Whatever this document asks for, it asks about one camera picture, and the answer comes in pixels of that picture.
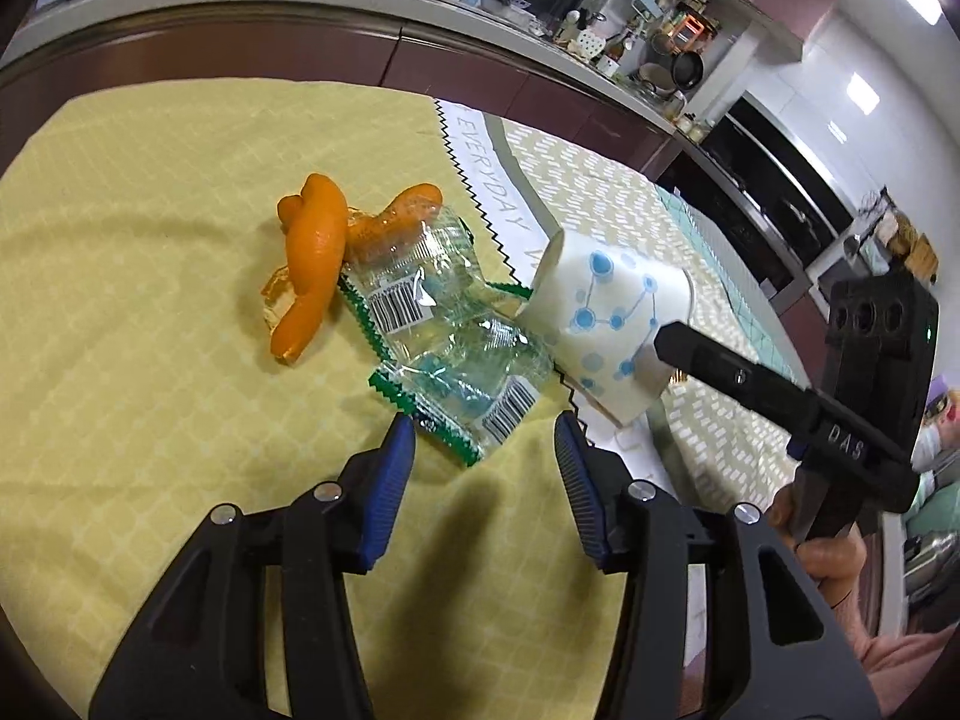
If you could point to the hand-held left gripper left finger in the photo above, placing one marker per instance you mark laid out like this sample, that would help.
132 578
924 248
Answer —
386 480

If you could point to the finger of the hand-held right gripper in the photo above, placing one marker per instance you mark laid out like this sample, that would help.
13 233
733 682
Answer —
720 367

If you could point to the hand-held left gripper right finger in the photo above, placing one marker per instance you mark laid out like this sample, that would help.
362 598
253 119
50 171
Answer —
581 480

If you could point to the white blue-dotted paper cup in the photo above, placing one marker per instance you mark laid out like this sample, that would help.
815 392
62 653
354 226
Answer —
600 300

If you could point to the person's right forearm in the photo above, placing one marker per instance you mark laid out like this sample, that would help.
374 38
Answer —
900 671

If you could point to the person's right hand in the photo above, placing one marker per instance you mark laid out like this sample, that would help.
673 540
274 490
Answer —
829 566

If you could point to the black built-in oven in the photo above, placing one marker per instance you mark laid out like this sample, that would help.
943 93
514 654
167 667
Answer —
780 195

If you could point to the long orange peel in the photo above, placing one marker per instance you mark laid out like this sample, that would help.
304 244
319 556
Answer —
315 262

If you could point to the yellow patterned tablecloth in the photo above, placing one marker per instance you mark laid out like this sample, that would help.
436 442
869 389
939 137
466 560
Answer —
150 427

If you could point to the black frying pan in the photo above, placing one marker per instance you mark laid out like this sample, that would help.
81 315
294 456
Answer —
686 71

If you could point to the white dotted utensil holder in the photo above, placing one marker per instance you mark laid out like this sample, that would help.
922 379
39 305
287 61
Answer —
590 43

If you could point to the kitchen counter with cabinets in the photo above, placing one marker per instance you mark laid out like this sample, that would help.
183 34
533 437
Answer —
187 52

